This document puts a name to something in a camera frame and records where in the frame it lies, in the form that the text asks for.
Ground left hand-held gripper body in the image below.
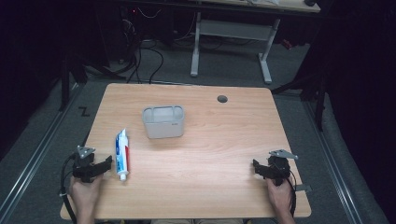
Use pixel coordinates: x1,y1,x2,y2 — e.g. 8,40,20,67
72,145,105,184

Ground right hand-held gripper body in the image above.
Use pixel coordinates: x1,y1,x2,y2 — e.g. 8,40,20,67
264,148,299,188

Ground person's left hand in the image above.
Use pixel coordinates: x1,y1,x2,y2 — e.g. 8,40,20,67
68,174,106,217

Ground person's right hand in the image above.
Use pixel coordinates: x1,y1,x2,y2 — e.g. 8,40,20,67
265,177,296,217

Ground white red blue toothpaste tube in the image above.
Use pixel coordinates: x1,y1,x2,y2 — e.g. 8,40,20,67
115,128,131,183

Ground grey plastic holder box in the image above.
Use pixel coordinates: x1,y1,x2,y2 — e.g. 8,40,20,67
141,105,186,140

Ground black metal stand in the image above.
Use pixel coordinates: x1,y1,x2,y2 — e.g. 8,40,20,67
58,54,89,113
270,66,328,133

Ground wooden desk with white legs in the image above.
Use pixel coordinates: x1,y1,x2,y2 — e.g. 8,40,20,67
189,0,321,86

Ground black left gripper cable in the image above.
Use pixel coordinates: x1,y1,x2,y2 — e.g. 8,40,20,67
59,153,78,224

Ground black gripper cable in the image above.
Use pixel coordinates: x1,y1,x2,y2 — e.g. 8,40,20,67
287,169,298,218
59,153,78,224

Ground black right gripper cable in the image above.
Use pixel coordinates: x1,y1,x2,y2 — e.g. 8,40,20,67
287,169,298,218

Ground grey metal floor rail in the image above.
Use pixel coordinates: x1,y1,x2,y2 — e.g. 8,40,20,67
0,83,82,218
303,101,365,224

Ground black floor cables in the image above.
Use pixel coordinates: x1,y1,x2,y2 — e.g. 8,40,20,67
120,6,166,85

